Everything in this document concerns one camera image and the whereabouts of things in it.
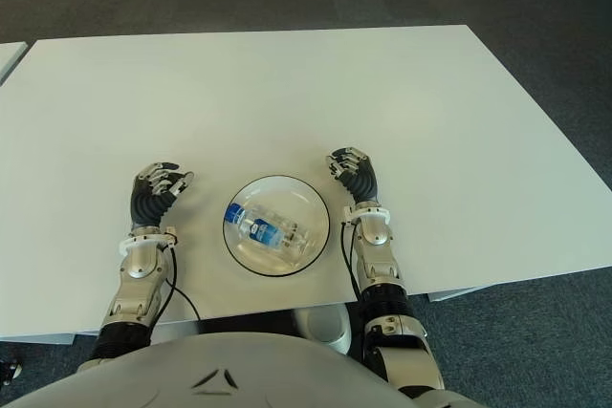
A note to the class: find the white rounded robot leg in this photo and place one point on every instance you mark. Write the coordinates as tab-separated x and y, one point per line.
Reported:
330	327

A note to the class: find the clear water bottle blue label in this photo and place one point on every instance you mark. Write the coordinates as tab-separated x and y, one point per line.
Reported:
265	231

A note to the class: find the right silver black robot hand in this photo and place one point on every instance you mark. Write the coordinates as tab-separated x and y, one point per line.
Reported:
363	178

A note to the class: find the white neighbouring table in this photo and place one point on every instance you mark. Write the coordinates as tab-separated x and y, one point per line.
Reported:
8	58

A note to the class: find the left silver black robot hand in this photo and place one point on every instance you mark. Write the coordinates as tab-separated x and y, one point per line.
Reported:
148	198

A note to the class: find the left silver black robot arm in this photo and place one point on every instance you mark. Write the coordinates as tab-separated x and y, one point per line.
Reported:
136	284

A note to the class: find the white plate with black rim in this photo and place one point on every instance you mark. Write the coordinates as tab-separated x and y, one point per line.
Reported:
311	207

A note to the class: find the grey robot torso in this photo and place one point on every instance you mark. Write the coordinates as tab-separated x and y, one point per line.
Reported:
239	374

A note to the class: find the grey table underframe panel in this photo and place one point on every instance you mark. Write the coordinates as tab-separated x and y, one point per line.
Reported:
454	294
57	337

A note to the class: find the right silver black robot arm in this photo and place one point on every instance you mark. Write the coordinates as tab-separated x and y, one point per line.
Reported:
382	274

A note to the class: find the black caster wheel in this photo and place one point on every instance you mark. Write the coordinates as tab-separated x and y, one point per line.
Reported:
12	370

